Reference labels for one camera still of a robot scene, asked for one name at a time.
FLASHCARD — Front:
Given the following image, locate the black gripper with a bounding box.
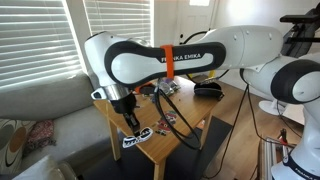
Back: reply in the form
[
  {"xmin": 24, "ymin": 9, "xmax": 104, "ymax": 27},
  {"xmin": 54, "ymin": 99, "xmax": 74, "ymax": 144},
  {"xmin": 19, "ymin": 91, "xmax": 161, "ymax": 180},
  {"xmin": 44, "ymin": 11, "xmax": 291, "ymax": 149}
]
[{"xmin": 110, "ymin": 93, "xmax": 142, "ymax": 137}]

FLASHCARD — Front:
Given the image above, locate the light wooden table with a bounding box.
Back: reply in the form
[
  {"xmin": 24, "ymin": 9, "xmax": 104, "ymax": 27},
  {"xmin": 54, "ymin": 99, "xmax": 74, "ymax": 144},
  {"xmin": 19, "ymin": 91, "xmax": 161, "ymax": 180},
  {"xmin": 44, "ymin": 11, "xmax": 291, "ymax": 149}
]
[{"xmin": 93, "ymin": 75, "xmax": 221, "ymax": 180}]

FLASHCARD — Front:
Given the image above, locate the Santa Claus figure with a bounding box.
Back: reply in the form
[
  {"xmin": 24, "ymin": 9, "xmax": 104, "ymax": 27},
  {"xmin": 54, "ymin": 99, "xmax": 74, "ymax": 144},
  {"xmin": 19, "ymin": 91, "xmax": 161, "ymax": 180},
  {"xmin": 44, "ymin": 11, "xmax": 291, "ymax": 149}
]
[{"xmin": 155, "ymin": 110, "xmax": 178, "ymax": 137}]

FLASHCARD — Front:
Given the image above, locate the shiny silver packet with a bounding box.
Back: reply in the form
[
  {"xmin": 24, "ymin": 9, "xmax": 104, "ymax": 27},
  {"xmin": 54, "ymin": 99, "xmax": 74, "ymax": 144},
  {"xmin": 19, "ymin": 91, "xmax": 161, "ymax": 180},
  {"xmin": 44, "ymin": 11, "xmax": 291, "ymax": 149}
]
[{"xmin": 159, "ymin": 80, "xmax": 175, "ymax": 98}]

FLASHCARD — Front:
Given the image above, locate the colourful patterned packet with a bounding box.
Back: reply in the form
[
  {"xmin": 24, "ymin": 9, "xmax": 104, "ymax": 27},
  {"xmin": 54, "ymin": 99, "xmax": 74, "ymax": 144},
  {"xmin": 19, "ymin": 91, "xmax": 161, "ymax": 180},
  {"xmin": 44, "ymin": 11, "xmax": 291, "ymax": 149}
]
[{"xmin": 169, "ymin": 79, "xmax": 182, "ymax": 92}]

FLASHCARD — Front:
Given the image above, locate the navy blue rug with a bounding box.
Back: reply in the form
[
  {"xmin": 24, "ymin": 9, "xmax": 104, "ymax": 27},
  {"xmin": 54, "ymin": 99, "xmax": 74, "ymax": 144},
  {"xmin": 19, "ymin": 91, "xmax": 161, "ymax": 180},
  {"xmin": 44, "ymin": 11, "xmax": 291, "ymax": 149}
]
[{"xmin": 81, "ymin": 115, "xmax": 233, "ymax": 180}]

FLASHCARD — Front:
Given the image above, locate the black glasses case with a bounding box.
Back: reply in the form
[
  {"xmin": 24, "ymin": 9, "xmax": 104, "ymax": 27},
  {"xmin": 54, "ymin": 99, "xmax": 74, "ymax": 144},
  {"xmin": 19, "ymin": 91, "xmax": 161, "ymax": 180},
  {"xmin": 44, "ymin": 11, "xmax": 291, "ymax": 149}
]
[{"xmin": 193, "ymin": 81, "xmax": 225, "ymax": 101}]

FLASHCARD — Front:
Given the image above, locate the grey couch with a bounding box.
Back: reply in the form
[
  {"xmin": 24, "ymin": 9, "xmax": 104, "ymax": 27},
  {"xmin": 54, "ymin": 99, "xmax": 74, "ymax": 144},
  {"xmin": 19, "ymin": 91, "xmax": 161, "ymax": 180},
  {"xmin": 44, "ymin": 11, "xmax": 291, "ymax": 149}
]
[{"xmin": 0, "ymin": 71, "xmax": 116, "ymax": 180}]

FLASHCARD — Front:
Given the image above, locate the red paisley cushion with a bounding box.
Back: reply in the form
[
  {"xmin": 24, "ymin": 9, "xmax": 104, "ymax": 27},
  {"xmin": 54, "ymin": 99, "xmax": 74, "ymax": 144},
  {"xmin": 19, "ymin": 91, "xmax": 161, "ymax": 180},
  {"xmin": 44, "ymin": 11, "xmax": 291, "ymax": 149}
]
[{"xmin": 24, "ymin": 119, "xmax": 57, "ymax": 155}]

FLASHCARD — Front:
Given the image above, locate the light grey cushion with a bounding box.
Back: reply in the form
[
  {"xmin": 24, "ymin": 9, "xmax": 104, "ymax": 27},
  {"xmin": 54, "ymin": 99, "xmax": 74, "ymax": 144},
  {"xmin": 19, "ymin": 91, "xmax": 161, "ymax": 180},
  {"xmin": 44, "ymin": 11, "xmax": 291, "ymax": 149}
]
[{"xmin": 13, "ymin": 154, "xmax": 79, "ymax": 180}]

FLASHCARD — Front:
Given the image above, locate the narrow white window blind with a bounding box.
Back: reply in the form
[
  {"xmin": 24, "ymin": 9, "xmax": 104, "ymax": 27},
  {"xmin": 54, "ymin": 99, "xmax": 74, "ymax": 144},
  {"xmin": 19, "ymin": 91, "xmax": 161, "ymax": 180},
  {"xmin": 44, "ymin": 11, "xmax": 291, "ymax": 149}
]
[{"xmin": 83, "ymin": 0, "xmax": 153, "ymax": 45}]

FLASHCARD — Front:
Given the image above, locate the cream oval patterned cushion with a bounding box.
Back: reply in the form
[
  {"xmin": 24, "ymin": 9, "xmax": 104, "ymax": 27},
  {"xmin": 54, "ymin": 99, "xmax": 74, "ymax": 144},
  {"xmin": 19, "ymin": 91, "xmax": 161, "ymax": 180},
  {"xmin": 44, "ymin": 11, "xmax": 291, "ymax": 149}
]
[{"xmin": 0, "ymin": 119, "xmax": 38, "ymax": 175}]

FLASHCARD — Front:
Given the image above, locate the white panel door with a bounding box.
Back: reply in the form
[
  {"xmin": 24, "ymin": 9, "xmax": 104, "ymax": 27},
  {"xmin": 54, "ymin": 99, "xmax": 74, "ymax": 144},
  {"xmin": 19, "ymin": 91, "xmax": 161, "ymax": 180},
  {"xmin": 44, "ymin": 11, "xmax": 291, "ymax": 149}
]
[{"xmin": 174, "ymin": 0, "xmax": 218, "ymax": 45}]

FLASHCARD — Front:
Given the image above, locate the wide white window blind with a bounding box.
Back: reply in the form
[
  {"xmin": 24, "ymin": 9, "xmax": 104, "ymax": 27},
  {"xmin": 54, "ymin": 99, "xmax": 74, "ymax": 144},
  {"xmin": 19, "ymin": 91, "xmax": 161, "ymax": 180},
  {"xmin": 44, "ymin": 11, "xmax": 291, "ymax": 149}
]
[{"xmin": 0, "ymin": 0, "xmax": 83, "ymax": 92}]

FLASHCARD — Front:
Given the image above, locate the white round stand base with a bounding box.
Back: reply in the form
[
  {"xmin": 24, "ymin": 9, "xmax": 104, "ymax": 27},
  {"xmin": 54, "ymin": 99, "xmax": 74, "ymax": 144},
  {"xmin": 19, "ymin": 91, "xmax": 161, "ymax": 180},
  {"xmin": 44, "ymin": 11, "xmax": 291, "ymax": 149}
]
[{"xmin": 259, "ymin": 99, "xmax": 287, "ymax": 117}]

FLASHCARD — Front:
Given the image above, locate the red clamp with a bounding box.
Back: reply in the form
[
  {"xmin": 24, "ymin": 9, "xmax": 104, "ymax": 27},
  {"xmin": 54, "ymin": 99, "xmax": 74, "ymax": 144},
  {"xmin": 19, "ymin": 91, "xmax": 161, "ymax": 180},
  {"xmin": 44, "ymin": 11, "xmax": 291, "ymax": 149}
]
[{"xmin": 278, "ymin": 128, "xmax": 290, "ymax": 146}]

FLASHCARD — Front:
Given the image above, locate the black equipment stand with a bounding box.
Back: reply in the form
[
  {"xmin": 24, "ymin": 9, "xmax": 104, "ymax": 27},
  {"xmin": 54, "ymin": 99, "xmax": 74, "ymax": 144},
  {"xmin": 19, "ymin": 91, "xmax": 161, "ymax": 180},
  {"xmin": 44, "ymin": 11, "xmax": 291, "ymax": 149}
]
[{"xmin": 279, "ymin": 7, "xmax": 320, "ymax": 59}]

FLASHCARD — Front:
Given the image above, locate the thick black cable loop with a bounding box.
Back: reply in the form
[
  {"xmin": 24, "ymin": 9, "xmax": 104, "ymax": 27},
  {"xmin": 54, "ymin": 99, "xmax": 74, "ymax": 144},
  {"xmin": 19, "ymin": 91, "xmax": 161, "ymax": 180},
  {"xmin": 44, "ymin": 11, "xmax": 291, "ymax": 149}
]
[{"xmin": 153, "ymin": 78, "xmax": 203, "ymax": 151}]

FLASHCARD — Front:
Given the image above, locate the orange strap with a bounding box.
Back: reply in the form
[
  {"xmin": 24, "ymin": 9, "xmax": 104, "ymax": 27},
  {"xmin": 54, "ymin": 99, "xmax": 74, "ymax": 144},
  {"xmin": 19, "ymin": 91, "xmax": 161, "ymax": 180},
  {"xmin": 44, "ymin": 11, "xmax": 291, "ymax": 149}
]
[{"xmin": 160, "ymin": 44, "xmax": 175, "ymax": 80}]

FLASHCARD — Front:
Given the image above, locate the thin black hanging cable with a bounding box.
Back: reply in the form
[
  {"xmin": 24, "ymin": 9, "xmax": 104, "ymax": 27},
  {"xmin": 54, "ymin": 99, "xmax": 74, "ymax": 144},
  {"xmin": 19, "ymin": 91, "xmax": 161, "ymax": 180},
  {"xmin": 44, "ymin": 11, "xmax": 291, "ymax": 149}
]
[
  {"xmin": 247, "ymin": 85, "xmax": 298, "ymax": 148},
  {"xmin": 203, "ymin": 83, "xmax": 250, "ymax": 180}
]

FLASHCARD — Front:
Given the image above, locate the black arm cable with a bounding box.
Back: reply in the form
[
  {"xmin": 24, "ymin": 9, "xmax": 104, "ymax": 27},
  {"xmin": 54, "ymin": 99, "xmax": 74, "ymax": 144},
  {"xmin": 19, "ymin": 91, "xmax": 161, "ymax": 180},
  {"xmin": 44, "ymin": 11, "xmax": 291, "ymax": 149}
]
[{"xmin": 181, "ymin": 29, "xmax": 232, "ymax": 84}]

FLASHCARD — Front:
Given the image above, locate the aluminium frame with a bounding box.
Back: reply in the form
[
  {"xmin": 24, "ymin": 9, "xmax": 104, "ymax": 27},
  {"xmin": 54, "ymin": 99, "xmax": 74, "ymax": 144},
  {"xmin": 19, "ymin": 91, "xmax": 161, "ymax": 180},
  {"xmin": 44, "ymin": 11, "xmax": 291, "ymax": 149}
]
[{"xmin": 258, "ymin": 134, "xmax": 295, "ymax": 180}]

